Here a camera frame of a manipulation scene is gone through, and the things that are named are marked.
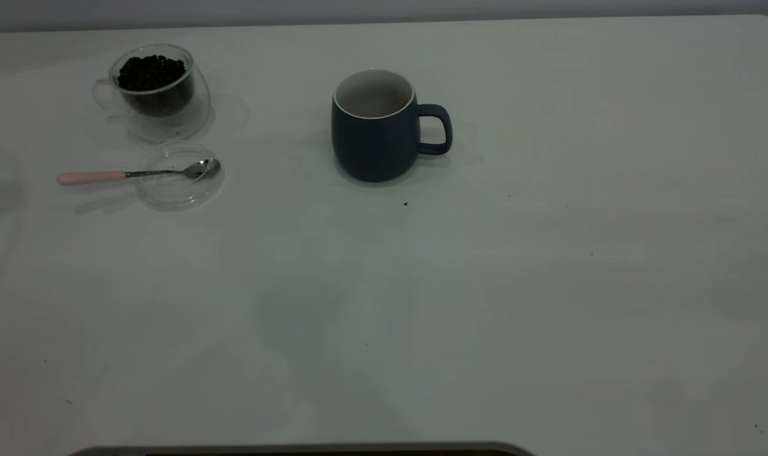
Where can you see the grey-blue ceramic mug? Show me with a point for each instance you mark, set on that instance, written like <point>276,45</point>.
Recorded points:
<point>374,149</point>

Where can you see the round clear glass lid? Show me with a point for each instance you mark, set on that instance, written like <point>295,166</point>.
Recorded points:
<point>178,196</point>

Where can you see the large coffee bean heap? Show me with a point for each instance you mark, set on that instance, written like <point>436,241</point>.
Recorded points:
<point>152,79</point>

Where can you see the clear double-wall glass cup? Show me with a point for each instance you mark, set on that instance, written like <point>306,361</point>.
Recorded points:
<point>197,107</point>

